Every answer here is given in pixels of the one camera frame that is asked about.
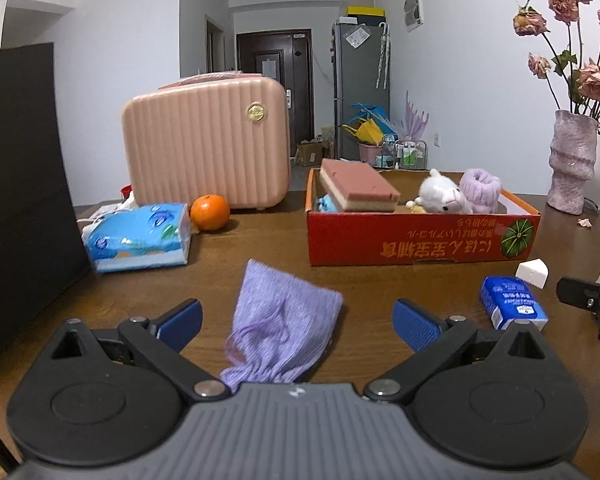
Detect blue white small box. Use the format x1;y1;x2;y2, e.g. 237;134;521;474
479;276;548;330

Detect lilac drawstring pouch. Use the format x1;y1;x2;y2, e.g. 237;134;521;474
221;259;343;391

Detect white alpaca plush toy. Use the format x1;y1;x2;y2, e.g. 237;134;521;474
405;169;472;214

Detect lavender towel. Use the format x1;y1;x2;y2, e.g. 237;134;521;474
460;168;502;214

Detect pink layered sponge block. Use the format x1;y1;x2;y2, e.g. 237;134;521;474
318;159;400;212

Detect fallen rose petal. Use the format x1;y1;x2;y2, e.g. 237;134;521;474
577;218;592;229

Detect white wedge sponge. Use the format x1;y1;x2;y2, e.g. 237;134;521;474
515;258;550;289

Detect blue tissue pack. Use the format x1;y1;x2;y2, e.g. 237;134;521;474
82;204;192;273

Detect red cardboard box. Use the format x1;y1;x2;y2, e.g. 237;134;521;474
306;169;541;266

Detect orange tangerine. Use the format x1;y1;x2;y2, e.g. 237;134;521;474
189;194;230;232

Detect pink textured vase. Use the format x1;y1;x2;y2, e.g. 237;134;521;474
546;110;600;216

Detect red bowl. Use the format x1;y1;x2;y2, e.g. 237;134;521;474
121;185;132;200

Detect black paper shopping bag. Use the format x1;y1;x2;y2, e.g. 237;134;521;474
0;44;90;353

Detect dried pink roses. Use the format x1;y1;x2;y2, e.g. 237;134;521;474
513;0;600;120

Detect pink ribbed suitcase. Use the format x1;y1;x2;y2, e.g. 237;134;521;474
122;72;290;209

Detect cardboard box on floor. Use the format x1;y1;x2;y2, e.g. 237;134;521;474
294;142;332;167

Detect grey refrigerator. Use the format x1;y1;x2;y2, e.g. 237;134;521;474
332;23;390;159

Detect dark brown entrance door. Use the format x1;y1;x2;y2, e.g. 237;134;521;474
235;28;315;156

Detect yellow box on refrigerator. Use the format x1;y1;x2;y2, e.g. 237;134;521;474
347;6;386;18

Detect wire trolley with bottles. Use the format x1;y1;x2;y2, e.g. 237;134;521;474
376;140;428;170

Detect wall electrical panel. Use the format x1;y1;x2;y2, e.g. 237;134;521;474
403;0;424;32

